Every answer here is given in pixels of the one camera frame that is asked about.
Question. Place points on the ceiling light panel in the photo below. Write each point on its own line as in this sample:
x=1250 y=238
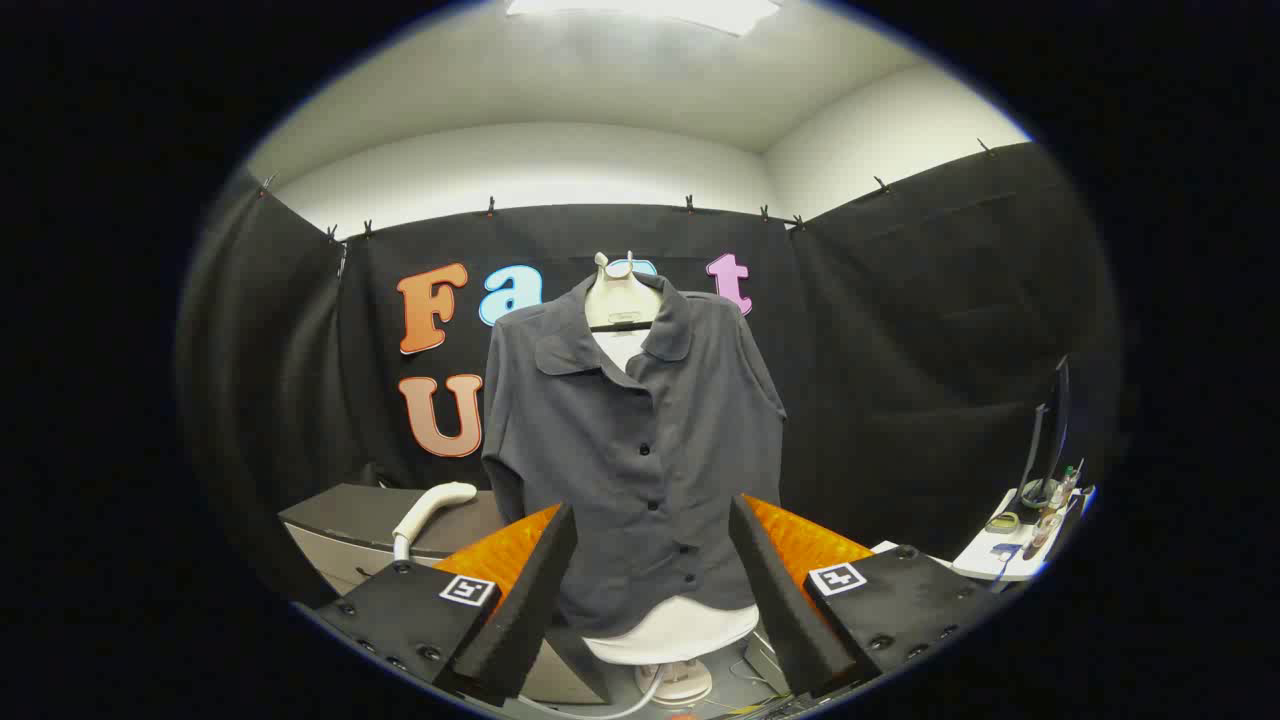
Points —
x=700 y=12

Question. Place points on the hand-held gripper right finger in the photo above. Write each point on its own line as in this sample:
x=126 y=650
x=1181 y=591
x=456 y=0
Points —
x=775 y=600

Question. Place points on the white side desk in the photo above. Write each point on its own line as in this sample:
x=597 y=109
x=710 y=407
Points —
x=985 y=560

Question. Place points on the white garment steamer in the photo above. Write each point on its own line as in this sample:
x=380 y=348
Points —
x=430 y=505

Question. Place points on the row of black clips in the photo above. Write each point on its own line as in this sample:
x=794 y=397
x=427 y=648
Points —
x=689 y=204

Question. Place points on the dark computer monitor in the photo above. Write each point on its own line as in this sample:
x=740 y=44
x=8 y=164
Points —
x=1058 y=430

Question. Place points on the round tape roll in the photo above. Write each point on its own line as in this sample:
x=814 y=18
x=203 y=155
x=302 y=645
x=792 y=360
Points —
x=1002 y=522

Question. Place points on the grey drawer cabinet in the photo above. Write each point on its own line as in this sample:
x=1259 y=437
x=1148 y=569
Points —
x=350 y=515

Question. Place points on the grey button shirt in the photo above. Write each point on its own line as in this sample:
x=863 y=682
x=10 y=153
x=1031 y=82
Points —
x=620 y=450

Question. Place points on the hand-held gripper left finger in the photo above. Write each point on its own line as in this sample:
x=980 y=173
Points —
x=530 y=600

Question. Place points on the white garment form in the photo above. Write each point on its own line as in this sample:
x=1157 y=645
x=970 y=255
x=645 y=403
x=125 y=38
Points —
x=620 y=300

